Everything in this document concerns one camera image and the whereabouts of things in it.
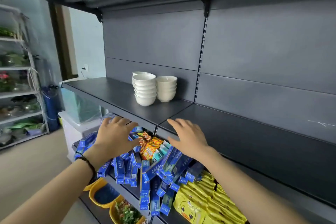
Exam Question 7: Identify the pink flower plant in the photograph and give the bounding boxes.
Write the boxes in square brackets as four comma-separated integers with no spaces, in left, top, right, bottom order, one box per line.
[0,72,12,92]

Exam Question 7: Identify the white plastic container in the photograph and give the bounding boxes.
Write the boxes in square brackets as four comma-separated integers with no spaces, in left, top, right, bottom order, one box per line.
[58,111,103,162]

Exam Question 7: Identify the stacks of white bowls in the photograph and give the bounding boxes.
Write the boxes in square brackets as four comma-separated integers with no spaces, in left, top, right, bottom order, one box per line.
[132,71,178,107]

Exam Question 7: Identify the pile of blue boxes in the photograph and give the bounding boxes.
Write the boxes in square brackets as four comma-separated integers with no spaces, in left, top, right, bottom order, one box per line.
[73,116,206,217]

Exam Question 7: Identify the black wrist bracelet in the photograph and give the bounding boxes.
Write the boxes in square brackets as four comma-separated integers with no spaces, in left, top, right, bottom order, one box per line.
[75,152,97,185]

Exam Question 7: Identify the yellow plastic bin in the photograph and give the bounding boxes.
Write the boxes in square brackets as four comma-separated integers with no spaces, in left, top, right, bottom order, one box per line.
[83,177,124,209]
[109,194,148,224]

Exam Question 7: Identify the person's right forearm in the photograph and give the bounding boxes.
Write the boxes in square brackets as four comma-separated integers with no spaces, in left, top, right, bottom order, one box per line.
[200,147,311,224]

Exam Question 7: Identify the pile of teal packets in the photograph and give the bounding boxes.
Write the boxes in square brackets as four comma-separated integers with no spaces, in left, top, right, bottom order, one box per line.
[152,140,173,163]

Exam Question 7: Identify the white wire rack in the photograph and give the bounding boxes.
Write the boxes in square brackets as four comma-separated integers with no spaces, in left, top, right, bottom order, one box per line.
[0,3,50,151]

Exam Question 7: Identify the person's left hand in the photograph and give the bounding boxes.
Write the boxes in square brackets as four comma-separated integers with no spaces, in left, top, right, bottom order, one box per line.
[90,116,141,163]

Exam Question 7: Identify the person's left forearm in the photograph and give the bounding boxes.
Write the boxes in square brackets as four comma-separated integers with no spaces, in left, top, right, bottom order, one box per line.
[0,150,108,224]

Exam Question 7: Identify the person's right hand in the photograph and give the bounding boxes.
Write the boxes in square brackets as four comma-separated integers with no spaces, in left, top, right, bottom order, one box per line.
[167,118,211,163]

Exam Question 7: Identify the brown door frame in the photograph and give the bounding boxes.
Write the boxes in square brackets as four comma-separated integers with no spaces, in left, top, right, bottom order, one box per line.
[48,2,79,82]

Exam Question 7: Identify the pile of yellow duck packets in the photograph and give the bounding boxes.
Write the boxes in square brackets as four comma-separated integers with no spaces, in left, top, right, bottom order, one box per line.
[172,170,249,224]

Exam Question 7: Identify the dark grey metal shelving unit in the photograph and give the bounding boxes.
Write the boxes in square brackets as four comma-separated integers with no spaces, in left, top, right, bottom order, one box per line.
[45,0,336,224]

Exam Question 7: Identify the pile of orange snack packets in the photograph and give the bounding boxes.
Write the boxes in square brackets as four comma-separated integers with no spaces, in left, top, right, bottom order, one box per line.
[138,131,165,161]

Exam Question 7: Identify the translucent teal storage box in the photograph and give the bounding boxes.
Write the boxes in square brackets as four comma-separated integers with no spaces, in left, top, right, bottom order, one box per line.
[60,87,102,125]

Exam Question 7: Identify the blue cylindrical container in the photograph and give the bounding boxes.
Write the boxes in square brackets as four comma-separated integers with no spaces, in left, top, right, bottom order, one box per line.
[41,85,62,133]

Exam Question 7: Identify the green artificial plant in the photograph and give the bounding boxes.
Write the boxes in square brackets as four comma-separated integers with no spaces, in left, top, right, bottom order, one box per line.
[115,199,143,224]

